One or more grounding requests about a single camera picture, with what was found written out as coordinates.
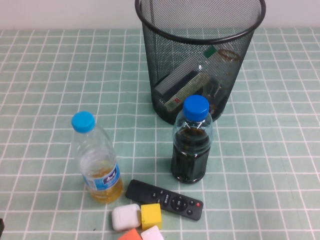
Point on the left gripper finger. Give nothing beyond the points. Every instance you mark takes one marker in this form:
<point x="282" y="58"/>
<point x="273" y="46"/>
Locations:
<point x="1" y="224"/>

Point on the clear bottle white cap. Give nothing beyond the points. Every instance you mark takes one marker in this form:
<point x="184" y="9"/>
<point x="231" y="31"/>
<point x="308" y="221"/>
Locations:
<point x="185" y="75"/>

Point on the small bottle beige cap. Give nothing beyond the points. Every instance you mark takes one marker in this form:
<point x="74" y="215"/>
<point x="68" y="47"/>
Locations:
<point x="225" y="75"/>

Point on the black mesh wastebasket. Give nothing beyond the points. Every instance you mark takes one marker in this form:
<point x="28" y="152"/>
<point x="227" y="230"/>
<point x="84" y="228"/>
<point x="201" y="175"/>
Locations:
<point x="175" y="50"/>

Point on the yellow liquid bottle cyan cap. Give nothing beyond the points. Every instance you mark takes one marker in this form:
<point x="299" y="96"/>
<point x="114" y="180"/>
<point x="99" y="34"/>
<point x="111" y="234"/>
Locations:
<point x="100" y="150"/>

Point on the white earbuds case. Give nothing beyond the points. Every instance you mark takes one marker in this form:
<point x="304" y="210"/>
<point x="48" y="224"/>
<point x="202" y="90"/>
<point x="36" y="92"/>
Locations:
<point x="125" y="217"/>

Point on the orange block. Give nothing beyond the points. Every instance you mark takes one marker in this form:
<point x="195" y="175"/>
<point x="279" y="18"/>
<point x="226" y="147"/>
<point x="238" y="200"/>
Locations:
<point x="131" y="235"/>

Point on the yellow cube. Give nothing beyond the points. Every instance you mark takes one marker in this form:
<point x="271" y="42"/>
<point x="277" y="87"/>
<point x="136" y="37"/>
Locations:
<point x="151" y="215"/>

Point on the white block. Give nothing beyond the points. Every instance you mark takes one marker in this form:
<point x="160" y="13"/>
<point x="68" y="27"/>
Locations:
<point x="152" y="234"/>

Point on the black remote control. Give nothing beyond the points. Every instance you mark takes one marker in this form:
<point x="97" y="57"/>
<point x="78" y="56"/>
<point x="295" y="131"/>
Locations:
<point x="150" y="192"/>

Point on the green checkered tablecloth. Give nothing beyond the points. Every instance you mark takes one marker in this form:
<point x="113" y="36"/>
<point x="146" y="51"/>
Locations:
<point x="37" y="75"/>

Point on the dark liquid bottle blue cap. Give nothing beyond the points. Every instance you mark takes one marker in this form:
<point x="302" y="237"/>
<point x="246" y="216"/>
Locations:
<point x="190" y="160"/>

